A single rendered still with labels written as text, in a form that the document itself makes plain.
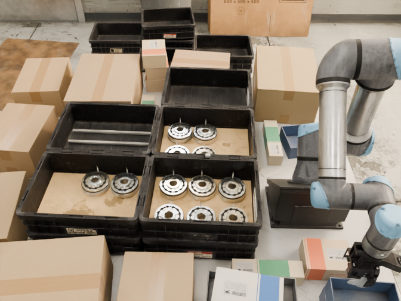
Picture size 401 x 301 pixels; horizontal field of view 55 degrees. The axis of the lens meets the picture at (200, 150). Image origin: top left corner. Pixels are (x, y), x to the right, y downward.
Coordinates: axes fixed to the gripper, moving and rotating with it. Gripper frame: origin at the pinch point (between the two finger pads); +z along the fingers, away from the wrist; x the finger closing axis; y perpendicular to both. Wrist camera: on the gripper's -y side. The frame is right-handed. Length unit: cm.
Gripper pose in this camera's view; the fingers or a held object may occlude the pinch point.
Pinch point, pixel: (360, 282)
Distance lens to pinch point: 137.4
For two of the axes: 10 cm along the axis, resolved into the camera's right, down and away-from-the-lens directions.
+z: -0.1, 7.1, 7.0
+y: -10.0, -0.7, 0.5
